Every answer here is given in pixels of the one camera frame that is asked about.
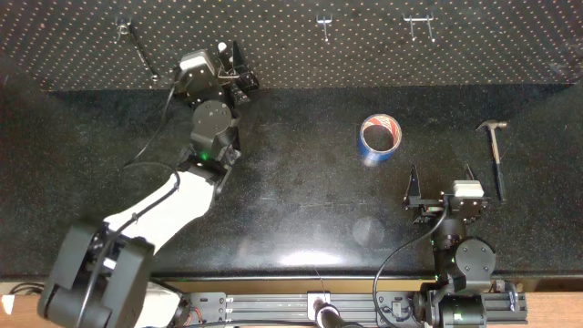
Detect black cable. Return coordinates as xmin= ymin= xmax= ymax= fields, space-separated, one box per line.
xmin=121 ymin=70 xmax=182 ymax=220
xmin=372 ymin=204 xmax=450 ymax=327

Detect black pegboard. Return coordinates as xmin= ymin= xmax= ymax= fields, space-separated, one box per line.
xmin=0 ymin=0 xmax=583 ymax=92

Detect pliers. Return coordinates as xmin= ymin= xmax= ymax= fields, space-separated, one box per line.
xmin=217 ymin=41 xmax=237 ymax=79

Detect wrench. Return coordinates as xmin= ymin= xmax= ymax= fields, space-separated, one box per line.
xmin=117 ymin=20 xmax=162 ymax=84

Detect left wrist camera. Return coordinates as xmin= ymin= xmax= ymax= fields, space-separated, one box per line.
xmin=179 ymin=49 xmax=217 ymax=75

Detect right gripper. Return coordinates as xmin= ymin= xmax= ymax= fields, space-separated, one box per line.
xmin=403 ymin=163 xmax=488 ymax=226

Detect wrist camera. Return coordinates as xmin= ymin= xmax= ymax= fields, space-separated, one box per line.
xmin=179 ymin=49 xmax=217 ymax=75
xmin=452 ymin=179 xmax=485 ymax=200

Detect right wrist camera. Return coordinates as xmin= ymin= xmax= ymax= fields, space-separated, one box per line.
xmin=452 ymin=179 xmax=485 ymax=200

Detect roll of blue tape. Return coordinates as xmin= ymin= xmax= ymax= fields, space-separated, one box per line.
xmin=358 ymin=113 xmax=404 ymax=168

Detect hammer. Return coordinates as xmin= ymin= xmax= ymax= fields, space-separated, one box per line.
xmin=475 ymin=119 xmax=508 ymax=203

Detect mounting rail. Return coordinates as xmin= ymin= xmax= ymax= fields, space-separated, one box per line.
xmin=179 ymin=280 xmax=529 ymax=328

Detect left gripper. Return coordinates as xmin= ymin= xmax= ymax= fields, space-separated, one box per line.
xmin=174 ymin=40 xmax=261 ymax=107

